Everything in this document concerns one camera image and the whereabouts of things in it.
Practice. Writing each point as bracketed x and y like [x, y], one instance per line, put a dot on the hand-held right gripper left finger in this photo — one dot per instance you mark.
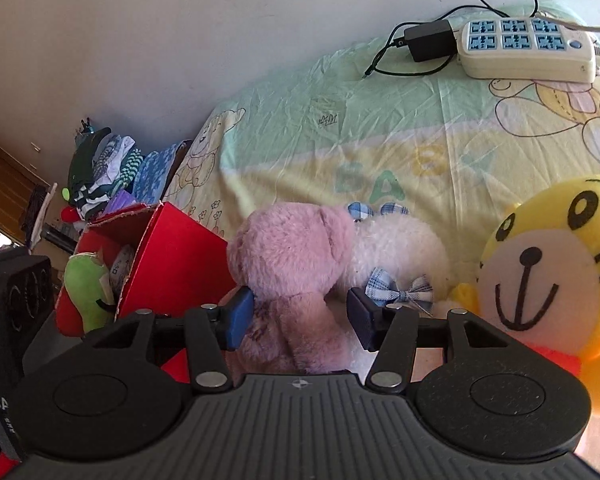
[239, 317]

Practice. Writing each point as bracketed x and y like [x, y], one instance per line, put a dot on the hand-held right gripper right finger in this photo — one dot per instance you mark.
[361, 320]

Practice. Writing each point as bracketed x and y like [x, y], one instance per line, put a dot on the white plush bunny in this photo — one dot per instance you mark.
[290, 260]

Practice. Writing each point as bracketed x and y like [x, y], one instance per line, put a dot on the white plush bunny plaid bow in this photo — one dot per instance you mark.
[400, 245]

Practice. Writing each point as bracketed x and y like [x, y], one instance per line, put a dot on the red cardboard box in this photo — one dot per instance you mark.
[175, 255]

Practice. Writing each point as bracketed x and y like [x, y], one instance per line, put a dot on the yellow tiger plush toy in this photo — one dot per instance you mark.
[530, 265]

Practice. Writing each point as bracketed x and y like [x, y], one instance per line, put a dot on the green plush toy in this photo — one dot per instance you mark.
[82, 285]

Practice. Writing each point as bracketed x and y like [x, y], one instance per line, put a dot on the wooden door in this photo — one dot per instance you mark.
[5, 170]

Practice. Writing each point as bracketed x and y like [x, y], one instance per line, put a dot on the pile of folded clothes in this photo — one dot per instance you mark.
[110, 165]

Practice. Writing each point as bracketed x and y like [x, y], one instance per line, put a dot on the black power adapter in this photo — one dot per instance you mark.
[429, 40]

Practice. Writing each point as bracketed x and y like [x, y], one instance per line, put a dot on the cream power strip blue sockets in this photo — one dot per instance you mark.
[525, 62]

